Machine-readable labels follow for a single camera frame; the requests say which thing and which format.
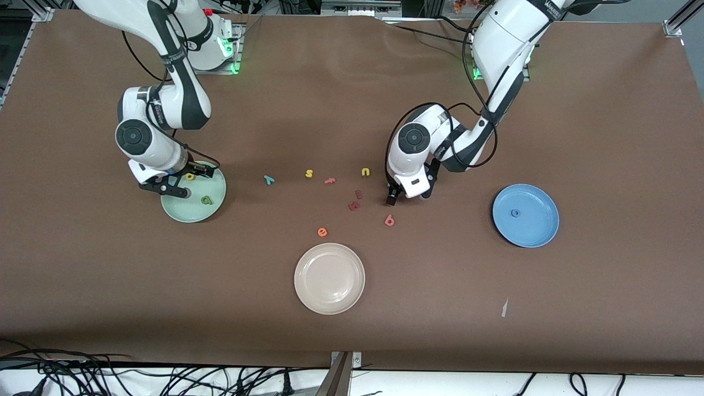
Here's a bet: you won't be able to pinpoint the green plate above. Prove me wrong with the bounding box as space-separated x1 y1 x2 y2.
161 161 227 223

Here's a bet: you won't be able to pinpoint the beige plate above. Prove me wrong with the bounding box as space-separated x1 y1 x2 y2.
294 243 366 315

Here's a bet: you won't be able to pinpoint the blue plate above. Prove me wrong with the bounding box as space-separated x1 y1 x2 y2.
492 184 560 249

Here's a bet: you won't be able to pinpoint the grey metal box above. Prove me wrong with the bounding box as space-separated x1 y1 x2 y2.
321 0 403 18

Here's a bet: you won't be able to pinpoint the orange artificial flowers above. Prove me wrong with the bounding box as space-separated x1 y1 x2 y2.
453 0 496 13

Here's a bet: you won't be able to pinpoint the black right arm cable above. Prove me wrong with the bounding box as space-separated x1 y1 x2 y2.
121 0 222 168

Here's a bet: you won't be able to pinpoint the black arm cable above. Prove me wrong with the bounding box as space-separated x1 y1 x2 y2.
121 0 222 168
385 0 499 178

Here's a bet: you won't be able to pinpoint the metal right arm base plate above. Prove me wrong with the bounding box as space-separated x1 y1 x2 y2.
192 23 244 75

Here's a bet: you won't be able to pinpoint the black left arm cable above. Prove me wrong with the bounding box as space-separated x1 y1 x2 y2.
385 0 499 178

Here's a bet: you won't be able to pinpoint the black cable on table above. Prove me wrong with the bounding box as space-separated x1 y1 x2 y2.
382 16 479 50

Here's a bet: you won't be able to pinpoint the silver metal bracket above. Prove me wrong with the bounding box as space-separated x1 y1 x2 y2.
330 351 363 369

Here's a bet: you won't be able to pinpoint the aluminium frame rail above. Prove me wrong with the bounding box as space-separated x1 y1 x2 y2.
663 0 704 38
0 7 54 108

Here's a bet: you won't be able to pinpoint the grey camera pole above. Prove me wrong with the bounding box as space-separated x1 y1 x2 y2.
315 352 351 396

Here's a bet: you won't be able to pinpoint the black cable bundle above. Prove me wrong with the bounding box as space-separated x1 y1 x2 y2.
0 338 331 396

